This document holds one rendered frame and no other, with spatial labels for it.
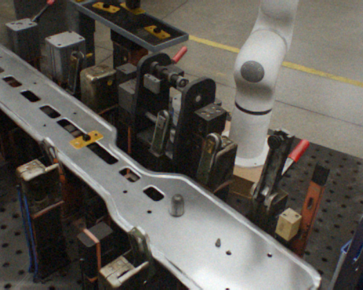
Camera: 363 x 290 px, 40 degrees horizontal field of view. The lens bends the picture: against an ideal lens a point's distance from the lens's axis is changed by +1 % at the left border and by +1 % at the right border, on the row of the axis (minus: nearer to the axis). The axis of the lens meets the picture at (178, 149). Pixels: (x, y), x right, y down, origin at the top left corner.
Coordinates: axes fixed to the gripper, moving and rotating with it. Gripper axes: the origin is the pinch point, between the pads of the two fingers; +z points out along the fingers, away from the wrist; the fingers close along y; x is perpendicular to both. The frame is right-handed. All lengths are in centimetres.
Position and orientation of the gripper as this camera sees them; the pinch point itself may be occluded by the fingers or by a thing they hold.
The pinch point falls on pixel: (133, 0)
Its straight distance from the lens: 154.7
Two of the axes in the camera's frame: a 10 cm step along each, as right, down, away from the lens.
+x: 6.3, 5.0, -5.9
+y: -7.7, 3.5, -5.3
